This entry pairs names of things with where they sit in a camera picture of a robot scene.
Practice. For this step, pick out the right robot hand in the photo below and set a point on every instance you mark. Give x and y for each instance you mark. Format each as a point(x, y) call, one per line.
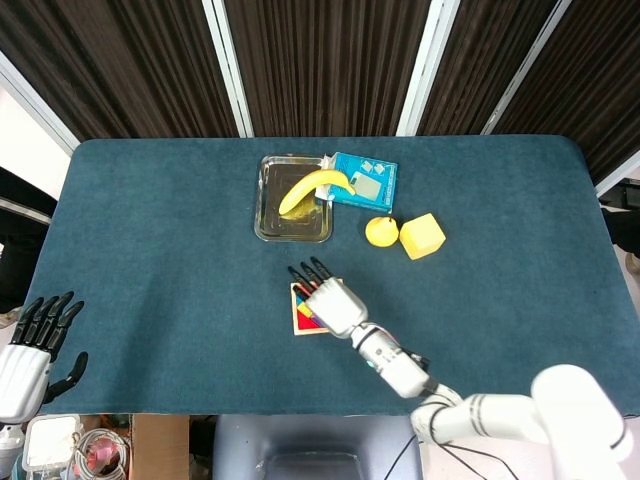
point(337, 307)

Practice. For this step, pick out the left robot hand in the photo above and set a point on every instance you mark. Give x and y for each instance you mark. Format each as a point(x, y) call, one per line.
point(22, 375)

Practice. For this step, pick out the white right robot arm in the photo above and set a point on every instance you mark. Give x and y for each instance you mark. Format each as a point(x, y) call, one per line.
point(400, 370)

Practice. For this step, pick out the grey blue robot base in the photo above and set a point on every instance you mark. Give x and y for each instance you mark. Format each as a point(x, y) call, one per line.
point(315, 445)

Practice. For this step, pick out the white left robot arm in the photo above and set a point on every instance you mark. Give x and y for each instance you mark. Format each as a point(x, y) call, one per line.
point(10, 435)

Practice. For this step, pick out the red tangram triangle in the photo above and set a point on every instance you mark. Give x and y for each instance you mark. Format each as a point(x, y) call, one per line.
point(305, 322)

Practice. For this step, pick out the blue tangram triangle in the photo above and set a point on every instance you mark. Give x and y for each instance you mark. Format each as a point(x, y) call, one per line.
point(300, 301)

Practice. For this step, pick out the wooden tangram puzzle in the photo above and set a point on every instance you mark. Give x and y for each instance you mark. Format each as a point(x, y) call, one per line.
point(295, 320)

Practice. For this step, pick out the black table leg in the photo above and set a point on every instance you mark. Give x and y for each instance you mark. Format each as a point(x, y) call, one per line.
point(20, 225)
point(622, 220)

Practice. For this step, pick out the clear plastic storage box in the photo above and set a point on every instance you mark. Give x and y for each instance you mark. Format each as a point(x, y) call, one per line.
point(50, 442)

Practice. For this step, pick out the yellow pear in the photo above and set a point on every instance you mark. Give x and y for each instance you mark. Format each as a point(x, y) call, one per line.
point(380, 232)

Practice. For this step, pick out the shiny metal tray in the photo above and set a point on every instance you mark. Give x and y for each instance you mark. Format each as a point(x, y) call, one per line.
point(270, 220)

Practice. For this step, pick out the yellow foam cube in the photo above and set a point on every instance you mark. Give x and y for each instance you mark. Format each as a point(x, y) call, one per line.
point(422, 235)

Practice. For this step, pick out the yellow banana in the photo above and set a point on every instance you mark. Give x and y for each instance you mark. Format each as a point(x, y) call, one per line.
point(305, 190)

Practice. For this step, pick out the blue cardboard product box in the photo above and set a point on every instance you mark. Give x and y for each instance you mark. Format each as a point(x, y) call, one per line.
point(370, 187)

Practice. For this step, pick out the brown cardboard box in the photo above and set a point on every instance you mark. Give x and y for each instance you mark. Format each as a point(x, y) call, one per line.
point(160, 445)

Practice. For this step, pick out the teal velvet tablecloth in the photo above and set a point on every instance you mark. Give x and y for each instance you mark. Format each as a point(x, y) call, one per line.
point(175, 275)

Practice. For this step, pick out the dark pleated screen panel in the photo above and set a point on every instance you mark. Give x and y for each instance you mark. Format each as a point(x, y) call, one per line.
point(325, 65)
point(475, 65)
point(600, 75)
point(125, 65)

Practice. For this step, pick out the white framed side panel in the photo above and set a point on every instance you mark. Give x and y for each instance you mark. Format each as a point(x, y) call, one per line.
point(35, 102)

